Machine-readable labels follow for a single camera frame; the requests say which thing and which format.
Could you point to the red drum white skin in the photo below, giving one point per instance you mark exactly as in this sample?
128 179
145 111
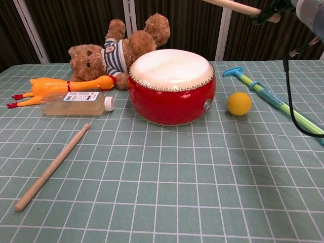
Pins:
172 101

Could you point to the wooden drumstick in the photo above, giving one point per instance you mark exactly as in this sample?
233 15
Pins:
240 7
49 169

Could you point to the blue green water squirt toy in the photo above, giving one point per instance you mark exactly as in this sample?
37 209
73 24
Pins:
255 84

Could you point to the yellow ball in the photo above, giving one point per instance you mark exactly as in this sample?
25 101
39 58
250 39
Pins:
239 104

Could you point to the brown teddy bear striped shirt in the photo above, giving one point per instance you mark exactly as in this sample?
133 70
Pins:
86 63

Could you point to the yellow rubber chicken toy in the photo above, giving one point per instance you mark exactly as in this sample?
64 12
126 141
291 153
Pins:
50 86

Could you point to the clear plastic bottle white cap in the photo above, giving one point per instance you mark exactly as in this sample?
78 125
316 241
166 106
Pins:
76 108

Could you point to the white metal frame post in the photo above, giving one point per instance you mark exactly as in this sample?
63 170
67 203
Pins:
33 33
224 33
129 15

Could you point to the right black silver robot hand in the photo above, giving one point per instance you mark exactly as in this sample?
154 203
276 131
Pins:
301 10

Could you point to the green checked tablecloth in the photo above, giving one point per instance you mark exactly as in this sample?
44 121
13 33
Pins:
162 177

